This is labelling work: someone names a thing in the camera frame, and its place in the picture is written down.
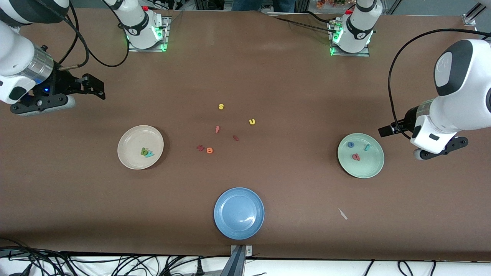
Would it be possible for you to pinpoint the green round plate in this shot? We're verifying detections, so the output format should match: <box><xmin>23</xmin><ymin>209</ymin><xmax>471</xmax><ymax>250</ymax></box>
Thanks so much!
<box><xmin>338</xmin><ymin>133</ymin><xmax>385</xmax><ymax>179</ymax></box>

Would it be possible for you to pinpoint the beige round plate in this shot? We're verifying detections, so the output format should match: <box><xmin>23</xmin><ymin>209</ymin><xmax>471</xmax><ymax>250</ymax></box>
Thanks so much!
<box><xmin>117</xmin><ymin>125</ymin><xmax>165</xmax><ymax>170</ymax></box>

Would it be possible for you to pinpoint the brown paper table cover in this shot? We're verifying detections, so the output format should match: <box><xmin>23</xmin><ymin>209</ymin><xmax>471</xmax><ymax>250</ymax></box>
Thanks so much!
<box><xmin>0</xmin><ymin>7</ymin><xmax>491</xmax><ymax>262</ymax></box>

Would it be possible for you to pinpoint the blue round plate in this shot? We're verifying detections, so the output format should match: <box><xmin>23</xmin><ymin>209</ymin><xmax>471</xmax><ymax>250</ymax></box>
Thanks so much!
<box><xmin>214</xmin><ymin>187</ymin><xmax>265</xmax><ymax>240</ymax></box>

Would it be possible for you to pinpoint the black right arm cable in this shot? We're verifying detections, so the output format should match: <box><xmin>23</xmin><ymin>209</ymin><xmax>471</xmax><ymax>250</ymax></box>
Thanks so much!
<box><xmin>58</xmin><ymin>0</ymin><xmax>130</xmax><ymax>70</ymax></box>

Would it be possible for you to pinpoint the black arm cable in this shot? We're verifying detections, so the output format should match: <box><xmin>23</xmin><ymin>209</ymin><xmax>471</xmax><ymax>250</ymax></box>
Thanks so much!
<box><xmin>387</xmin><ymin>29</ymin><xmax>491</xmax><ymax>135</ymax></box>
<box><xmin>58</xmin><ymin>0</ymin><xmax>130</xmax><ymax>70</ymax></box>

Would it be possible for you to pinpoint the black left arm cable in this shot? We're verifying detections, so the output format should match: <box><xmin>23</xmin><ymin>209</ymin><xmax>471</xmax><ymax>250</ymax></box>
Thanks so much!
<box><xmin>387</xmin><ymin>29</ymin><xmax>491</xmax><ymax>135</ymax></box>

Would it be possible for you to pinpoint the aluminium frame profile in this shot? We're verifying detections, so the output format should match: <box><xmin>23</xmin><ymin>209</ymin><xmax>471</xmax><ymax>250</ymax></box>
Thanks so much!
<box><xmin>462</xmin><ymin>3</ymin><xmax>491</xmax><ymax>26</ymax></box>

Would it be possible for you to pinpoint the black cable on table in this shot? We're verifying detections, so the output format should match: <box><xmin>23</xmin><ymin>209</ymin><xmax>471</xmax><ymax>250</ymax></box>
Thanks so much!
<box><xmin>269</xmin><ymin>11</ymin><xmax>338</xmax><ymax>34</ymax></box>

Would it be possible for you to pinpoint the grey aluminium pole with bracket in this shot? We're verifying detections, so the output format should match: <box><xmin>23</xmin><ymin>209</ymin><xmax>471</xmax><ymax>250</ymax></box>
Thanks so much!
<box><xmin>229</xmin><ymin>245</ymin><xmax>254</xmax><ymax>276</ymax></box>

